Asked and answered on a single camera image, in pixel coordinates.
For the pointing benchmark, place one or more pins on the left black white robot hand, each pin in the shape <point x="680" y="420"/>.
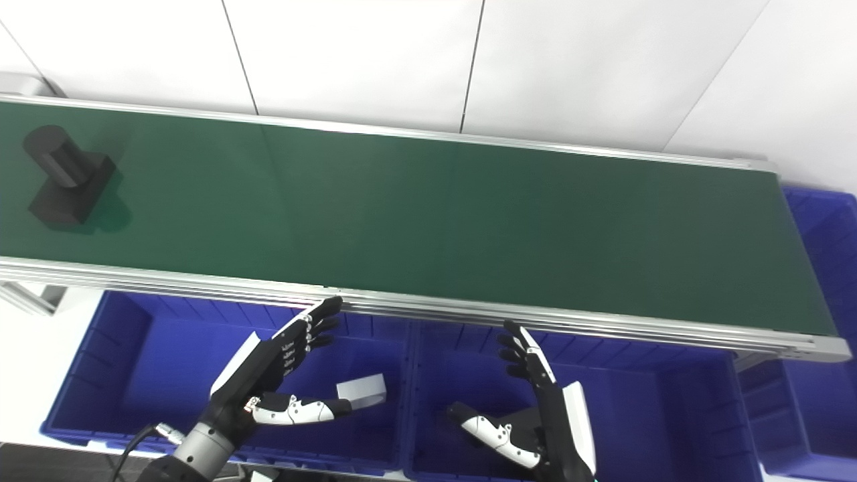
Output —
<point x="261" y="375"/>

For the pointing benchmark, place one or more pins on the blue plastic bin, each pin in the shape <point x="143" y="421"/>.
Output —
<point x="167" y="375"/>
<point x="656" y="415"/>
<point x="817" y="388"/>

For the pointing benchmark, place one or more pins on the aluminium conveyor support leg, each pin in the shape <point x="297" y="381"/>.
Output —
<point x="23" y="298"/>

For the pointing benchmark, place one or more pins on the green conveyor belt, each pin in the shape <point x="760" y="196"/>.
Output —
<point x="428" y="221"/>

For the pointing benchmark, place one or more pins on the black cylinder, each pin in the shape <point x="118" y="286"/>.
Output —
<point x="67" y="181"/>

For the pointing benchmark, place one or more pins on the grey conveyor end housing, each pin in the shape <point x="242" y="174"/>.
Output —
<point x="27" y="84"/>

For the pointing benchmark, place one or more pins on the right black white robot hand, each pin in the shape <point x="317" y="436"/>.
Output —
<point x="556" y="428"/>

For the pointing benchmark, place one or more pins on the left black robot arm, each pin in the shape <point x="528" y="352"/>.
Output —
<point x="194" y="455"/>

